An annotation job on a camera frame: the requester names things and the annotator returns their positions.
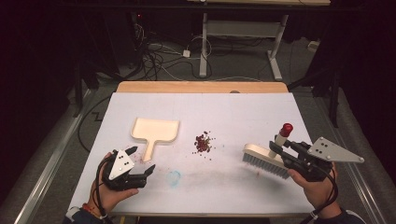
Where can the white brush with red cap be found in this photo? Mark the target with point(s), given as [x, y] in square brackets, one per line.
[258, 152]

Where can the metal floor rail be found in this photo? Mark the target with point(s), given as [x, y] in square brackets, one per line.
[46, 174]
[358, 186]

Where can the white power adapter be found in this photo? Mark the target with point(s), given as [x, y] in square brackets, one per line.
[186, 53]

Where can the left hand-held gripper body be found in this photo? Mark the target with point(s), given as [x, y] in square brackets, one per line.
[120, 166]

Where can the cream dustpan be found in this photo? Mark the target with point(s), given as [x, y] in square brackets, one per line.
[155, 129]

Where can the white wrist band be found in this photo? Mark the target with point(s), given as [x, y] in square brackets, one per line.
[71, 213]

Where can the pile of red crumbs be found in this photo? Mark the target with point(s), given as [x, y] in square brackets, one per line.
[203, 144]

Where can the wooden table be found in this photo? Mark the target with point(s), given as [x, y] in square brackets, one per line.
[186, 87]

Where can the person's left hand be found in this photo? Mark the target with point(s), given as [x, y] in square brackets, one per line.
[113, 199]

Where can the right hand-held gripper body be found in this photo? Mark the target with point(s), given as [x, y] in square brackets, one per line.
[330, 152]

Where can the white desk frame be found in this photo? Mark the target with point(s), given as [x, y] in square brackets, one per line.
[204, 46]

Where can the person's right hand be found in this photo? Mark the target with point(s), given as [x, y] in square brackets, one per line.
[320, 193]

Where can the small white box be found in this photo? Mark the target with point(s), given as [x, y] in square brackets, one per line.
[313, 46]

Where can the white table cover board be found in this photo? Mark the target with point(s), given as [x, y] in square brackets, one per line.
[218, 115]

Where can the dark metal stand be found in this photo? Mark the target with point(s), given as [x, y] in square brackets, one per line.
[334, 99]
[77, 93]

